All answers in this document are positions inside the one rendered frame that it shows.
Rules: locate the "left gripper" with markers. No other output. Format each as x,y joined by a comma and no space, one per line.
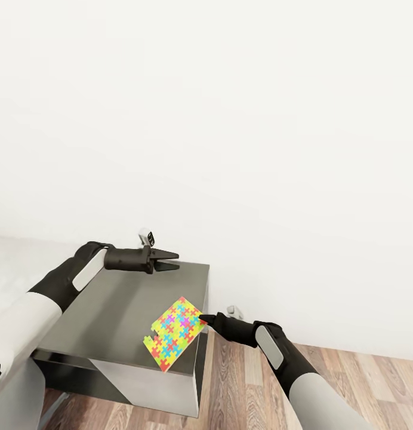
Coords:
146,260

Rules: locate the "jigsaw puzzle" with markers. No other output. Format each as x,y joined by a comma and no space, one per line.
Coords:
177,328

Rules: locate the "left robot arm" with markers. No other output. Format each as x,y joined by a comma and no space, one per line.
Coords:
26,322

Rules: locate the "swivel chair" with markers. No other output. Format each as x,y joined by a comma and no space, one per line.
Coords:
22,400

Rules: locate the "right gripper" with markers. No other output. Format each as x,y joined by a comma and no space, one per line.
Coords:
227,327

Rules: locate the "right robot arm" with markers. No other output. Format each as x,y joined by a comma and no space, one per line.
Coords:
315,403

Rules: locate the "desk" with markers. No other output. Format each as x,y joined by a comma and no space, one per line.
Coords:
96,348

